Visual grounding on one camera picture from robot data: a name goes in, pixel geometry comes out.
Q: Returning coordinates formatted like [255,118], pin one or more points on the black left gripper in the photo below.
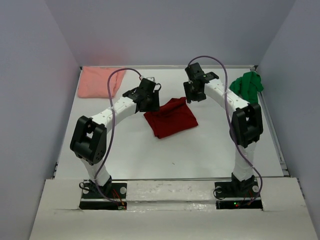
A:
[155,106]

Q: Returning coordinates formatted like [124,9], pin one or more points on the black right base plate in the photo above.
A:
[227,199]

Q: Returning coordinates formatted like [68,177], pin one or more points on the folded pink t-shirt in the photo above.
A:
[93,82]

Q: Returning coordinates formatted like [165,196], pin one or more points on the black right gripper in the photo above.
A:
[190,97]

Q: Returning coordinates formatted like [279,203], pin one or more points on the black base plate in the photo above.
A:
[227,199]
[91,199]

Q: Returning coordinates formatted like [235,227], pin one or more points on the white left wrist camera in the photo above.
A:
[152,79]

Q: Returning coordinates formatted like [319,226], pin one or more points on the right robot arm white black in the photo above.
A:
[245,128]

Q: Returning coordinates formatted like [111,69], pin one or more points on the green t-shirt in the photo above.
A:
[248,86]

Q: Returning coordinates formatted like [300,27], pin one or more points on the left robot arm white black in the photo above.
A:
[89,139]

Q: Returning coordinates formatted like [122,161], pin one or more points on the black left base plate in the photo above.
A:
[91,199]

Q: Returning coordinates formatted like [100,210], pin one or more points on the red t-shirt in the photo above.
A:
[173,117]

